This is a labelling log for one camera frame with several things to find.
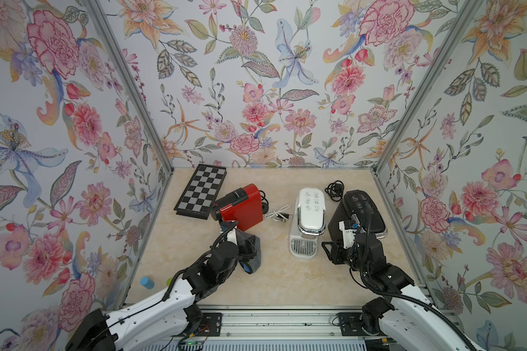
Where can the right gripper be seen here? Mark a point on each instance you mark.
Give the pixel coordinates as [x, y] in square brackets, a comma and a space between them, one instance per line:
[334, 254]

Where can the grey cleaning cloth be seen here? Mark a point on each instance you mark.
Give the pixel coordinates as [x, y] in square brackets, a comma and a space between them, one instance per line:
[250, 254]

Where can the white coffee machine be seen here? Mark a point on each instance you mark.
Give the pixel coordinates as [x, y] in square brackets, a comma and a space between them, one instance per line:
[308, 224]

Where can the black coffee machine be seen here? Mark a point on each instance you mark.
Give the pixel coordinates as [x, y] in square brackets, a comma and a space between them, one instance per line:
[357, 205]

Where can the red coffee machine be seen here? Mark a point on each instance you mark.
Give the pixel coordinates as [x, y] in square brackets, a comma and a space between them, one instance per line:
[243, 205]

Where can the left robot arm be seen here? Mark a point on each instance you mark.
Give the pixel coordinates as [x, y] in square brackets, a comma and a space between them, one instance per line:
[171, 312]

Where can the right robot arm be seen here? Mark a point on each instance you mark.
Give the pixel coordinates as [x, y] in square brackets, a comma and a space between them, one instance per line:
[401, 310]

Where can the black white chessboard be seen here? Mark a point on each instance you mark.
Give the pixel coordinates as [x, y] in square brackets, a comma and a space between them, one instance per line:
[201, 191]

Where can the blue cylinder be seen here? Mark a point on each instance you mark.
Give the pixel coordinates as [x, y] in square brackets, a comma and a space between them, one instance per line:
[147, 283]

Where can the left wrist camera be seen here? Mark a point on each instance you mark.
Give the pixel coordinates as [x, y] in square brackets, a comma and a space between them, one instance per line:
[231, 236]

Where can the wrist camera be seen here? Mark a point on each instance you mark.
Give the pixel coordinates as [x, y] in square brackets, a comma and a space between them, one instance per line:
[231, 236]
[349, 229]

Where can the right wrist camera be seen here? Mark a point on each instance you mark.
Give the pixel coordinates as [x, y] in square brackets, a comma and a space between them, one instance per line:
[349, 229]

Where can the aluminium rail frame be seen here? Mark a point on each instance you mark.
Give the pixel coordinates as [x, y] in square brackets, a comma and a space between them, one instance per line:
[283, 329]

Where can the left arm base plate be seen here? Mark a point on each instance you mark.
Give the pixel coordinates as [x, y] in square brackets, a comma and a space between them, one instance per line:
[209, 325]

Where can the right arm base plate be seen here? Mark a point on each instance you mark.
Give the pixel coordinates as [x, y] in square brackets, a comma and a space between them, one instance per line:
[359, 324]

